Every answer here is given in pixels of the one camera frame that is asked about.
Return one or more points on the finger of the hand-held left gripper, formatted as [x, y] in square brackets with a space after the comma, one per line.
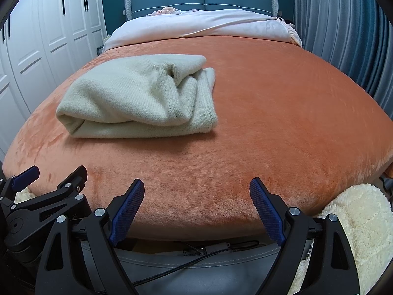
[26, 176]
[75, 179]

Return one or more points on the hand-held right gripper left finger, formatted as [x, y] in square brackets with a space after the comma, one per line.
[127, 212]

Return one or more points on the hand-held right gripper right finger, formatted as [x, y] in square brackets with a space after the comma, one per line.
[267, 212]

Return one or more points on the cream knitted sweater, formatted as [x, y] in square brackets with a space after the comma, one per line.
[138, 98]

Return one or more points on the orange fleece blanket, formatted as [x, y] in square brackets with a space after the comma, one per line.
[261, 129]

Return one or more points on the fluffy cream rug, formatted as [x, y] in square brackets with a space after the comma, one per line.
[362, 221]

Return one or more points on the white wardrobe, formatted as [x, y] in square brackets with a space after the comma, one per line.
[33, 46]

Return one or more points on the pink pillow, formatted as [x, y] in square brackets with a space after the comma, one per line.
[165, 11]

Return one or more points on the white duvet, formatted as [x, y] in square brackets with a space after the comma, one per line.
[215, 26]

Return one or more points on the grey curtain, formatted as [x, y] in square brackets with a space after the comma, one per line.
[344, 27]

